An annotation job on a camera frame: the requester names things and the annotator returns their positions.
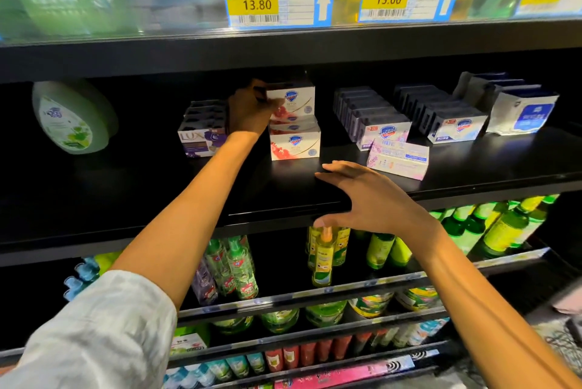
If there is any long pink packet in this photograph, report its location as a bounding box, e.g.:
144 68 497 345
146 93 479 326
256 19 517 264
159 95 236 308
273 353 418 389

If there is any person's right forearm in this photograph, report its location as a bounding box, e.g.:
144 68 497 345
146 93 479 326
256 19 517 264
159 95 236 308
412 219 582 389

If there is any person's left hand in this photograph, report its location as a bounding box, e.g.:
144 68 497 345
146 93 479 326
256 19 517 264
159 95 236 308
226 79 286 138

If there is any black wire shopping cart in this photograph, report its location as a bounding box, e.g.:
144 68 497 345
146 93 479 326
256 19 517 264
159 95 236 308
564 311 582 345

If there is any row of white upright packs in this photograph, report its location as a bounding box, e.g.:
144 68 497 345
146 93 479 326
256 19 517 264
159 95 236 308
452 71 560 138

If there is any green white box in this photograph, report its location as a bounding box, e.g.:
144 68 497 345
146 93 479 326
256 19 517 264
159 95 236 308
169 324 211 357

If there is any row of white pink soap boxes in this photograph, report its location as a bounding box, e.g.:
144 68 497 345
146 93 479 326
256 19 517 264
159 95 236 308
331 86 414 153

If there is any white red printed soap box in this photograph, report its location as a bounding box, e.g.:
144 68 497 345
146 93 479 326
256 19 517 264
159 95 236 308
264 81 318 125

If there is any black store shelf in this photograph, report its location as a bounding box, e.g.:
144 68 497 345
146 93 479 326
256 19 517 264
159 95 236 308
0 15 582 389

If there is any row of white red soap boxes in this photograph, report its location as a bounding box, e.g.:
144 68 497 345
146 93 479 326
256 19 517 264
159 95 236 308
268 117 323 163

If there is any row of white blue soap boxes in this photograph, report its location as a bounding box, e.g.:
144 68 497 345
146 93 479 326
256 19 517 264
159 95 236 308
392 83 490 146

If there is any row of purple soap boxes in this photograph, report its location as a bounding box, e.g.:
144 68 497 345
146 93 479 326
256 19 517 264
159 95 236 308
176 99 229 160

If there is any green lidded wipe tub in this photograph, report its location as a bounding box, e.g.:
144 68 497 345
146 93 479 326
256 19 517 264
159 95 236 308
211 313 256 336
304 299 349 329
261 308 302 334

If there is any person's right hand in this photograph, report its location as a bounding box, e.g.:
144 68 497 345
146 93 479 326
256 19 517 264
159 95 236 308
311 159 440 242

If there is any pale green pump soap bottle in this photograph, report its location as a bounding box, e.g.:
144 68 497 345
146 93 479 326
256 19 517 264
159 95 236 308
31 80 120 157

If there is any single white pink soap box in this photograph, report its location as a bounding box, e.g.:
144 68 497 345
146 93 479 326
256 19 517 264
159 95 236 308
366 137 432 182

